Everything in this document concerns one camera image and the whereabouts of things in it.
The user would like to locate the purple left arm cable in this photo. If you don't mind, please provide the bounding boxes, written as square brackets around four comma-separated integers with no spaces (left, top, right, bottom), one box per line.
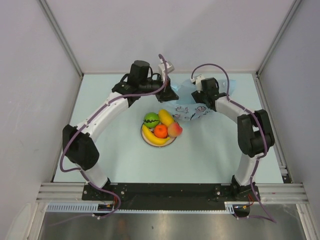
[60,53,172,221]

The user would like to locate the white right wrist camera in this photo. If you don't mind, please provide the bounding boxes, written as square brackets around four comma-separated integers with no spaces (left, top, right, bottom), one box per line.
[190,74,205,93]

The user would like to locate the aluminium frame rail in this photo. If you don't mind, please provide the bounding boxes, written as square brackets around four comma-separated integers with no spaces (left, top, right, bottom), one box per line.
[36,182,309,204]

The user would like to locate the green fake watermelon ball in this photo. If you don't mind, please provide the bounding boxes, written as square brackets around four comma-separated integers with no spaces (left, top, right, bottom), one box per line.
[143,112,160,129]

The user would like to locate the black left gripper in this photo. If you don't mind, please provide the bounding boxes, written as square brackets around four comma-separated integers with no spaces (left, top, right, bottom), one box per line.
[139,73,179,104]

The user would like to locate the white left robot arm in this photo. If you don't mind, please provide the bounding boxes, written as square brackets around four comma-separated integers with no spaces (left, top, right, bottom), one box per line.
[60,59,178,200]

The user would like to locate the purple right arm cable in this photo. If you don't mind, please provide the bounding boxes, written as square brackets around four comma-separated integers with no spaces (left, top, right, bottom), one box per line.
[190,62,277,225]

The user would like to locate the orange fake fruit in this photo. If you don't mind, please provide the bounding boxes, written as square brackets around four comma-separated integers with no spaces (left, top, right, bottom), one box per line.
[153,124,168,139]

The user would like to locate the round white printed plate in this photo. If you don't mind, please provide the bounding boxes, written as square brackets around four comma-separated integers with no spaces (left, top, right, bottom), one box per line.
[140,123,177,148]

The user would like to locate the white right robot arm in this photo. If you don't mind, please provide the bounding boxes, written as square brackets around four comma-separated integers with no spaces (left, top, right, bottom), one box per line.
[190,75,275,201]

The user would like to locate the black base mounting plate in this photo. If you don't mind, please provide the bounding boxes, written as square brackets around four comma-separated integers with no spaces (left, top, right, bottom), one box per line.
[82,182,261,211]

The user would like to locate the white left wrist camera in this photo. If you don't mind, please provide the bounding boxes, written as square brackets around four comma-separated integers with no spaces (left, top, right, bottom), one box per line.
[158,61,175,82]

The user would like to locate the light blue cable duct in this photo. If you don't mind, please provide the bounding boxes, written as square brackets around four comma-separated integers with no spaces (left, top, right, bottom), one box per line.
[46,202,235,214]

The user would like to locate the light blue cartoon plastic bag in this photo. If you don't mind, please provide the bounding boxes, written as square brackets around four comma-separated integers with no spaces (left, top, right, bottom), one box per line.
[162,77,236,121]

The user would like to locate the yellow fake banana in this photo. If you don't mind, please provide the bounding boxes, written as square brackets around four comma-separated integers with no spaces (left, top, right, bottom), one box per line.
[141,124,171,146]

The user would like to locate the pink fake peach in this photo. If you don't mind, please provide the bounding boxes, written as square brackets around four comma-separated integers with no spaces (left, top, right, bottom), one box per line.
[167,122,183,138]

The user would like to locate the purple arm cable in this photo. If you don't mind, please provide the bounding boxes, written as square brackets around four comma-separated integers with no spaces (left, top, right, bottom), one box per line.
[190,62,277,225]
[60,53,172,221]

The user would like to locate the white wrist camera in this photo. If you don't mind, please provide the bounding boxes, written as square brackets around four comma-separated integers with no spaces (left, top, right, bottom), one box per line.
[158,61,175,82]
[190,74,205,93]

